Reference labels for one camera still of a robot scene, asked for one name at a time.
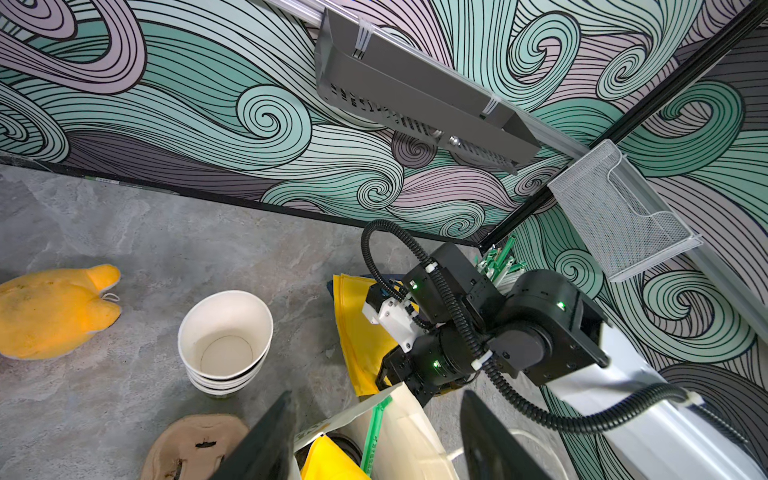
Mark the stack of pulp cup carriers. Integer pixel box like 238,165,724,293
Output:
140,414,249,480

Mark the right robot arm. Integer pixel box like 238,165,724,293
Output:
362,244,766,479

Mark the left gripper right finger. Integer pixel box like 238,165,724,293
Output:
460,391,551,480

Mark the stack of paper cups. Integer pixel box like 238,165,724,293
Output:
177,290,274,398

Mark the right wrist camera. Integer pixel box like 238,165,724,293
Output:
362,299,424,353

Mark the wrapped straws bundle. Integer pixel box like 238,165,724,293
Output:
475,236,527,293

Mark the yellow bear plush toy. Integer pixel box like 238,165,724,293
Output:
1,264,122,360

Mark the green straw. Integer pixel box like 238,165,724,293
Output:
360,396,392,477

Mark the black wall shelf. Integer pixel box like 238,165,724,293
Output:
315,9,541,173

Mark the clear acrylic wall holder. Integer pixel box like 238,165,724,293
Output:
548,140,703,282

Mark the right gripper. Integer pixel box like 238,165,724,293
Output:
375,243,504,405

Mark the white paper takeout bag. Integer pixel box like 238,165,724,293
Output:
294,384,466,479

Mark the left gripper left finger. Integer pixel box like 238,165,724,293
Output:
210,391,297,480

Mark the yellow napkin stack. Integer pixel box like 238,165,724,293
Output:
332,274,399,397

